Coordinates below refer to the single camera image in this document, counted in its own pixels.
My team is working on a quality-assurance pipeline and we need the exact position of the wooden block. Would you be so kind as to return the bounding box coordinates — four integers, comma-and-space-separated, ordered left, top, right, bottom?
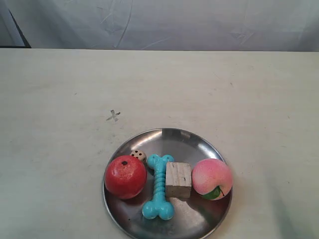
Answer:
165, 162, 192, 199

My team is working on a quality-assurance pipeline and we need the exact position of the pink toy peach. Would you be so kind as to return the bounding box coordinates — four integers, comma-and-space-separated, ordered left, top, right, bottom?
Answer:
192, 158, 233, 200

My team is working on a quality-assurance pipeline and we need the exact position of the blue toy bone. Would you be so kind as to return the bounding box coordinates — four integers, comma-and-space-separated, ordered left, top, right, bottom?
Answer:
142, 154, 174, 221

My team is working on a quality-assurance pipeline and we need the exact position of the wooden die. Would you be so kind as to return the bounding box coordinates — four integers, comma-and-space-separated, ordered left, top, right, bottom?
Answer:
130, 150, 147, 163

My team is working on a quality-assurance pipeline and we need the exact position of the red toy apple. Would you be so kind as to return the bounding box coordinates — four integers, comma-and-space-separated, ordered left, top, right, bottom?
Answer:
104, 155, 147, 200

